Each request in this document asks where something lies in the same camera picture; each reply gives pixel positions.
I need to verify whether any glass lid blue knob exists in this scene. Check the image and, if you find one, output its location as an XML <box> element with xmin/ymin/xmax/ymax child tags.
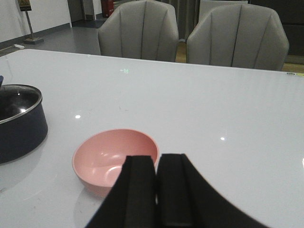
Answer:
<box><xmin>0</xmin><ymin>76</ymin><xmax>42</xmax><ymax>124</ymax></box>

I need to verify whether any yellow sign stand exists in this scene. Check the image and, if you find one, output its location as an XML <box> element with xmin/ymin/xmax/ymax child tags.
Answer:
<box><xmin>18</xmin><ymin>0</ymin><xmax>44</xmax><ymax>45</ymax></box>

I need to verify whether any left beige upholstered chair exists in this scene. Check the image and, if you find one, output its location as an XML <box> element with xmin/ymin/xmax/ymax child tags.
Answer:
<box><xmin>98</xmin><ymin>0</ymin><xmax>179</xmax><ymax>62</ymax></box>

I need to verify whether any beige upholstered chair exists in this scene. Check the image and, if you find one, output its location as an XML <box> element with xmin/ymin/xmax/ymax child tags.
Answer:
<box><xmin>186</xmin><ymin>4</ymin><xmax>289</xmax><ymax>71</ymax></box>
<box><xmin>98</xmin><ymin>0</ymin><xmax>179</xmax><ymax>62</ymax></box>

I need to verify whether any right beige upholstered chair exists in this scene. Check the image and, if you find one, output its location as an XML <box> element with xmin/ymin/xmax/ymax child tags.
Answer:
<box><xmin>186</xmin><ymin>4</ymin><xmax>289</xmax><ymax>71</ymax></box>

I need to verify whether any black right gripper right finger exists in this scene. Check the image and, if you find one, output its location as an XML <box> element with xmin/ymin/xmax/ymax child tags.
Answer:
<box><xmin>157</xmin><ymin>154</ymin><xmax>265</xmax><ymax>228</ymax></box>

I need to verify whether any pink plastic bowl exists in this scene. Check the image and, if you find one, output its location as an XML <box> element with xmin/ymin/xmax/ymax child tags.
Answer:
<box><xmin>72</xmin><ymin>129</ymin><xmax>160</xmax><ymax>197</ymax></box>

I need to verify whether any red bin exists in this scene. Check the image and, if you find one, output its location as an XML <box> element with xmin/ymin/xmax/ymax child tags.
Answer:
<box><xmin>101</xmin><ymin>0</ymin><xmax>114</xmax><ymax>18</ymax></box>

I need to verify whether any dark blue saucepan purple handle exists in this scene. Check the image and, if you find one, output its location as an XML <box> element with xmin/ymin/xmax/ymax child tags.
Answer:
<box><xmin>0</xmin><ymin>84</ymin><xmax>48</xmax><ymax>164</ymax></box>

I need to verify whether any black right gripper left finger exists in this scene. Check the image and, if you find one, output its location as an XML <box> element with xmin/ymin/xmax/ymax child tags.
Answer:
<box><xmin>86</xmin><ymin>155</ymin><xmax>156</xmax><ymax>228</ymax></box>

